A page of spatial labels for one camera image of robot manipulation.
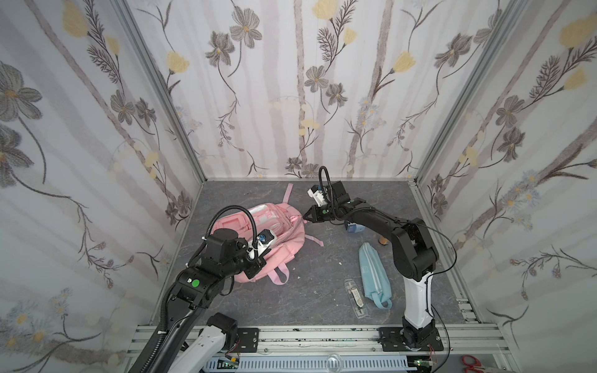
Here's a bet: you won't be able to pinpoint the blue pencil sharpener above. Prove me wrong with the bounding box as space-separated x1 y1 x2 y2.
345 222 365 233

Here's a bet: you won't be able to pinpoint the pink school backpack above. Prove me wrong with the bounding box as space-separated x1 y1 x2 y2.
210 183 323 285

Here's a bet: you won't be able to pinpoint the light blue pencil case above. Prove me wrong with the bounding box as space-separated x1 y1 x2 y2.
359 242 393 309

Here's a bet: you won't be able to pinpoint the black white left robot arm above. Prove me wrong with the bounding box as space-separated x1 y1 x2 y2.
130 205 277 372

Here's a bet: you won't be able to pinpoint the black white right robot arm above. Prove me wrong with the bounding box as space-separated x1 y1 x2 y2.
303 166 439 351

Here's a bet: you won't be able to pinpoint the clear plastic stapler box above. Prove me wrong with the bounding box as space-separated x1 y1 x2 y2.
344 279 369 320

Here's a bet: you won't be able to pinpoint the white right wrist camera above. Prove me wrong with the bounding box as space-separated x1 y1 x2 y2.
307 185 328 207

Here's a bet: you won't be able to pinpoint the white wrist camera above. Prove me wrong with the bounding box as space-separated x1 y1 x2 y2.
247 229 277 261
307 185 328 207

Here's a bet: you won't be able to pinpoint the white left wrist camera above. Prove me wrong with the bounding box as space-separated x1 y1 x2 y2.
247 229 277 261

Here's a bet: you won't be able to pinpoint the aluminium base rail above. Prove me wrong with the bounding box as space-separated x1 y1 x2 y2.
123 323 514 373

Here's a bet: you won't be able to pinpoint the red handled scissors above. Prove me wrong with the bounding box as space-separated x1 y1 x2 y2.
460 355 485 373

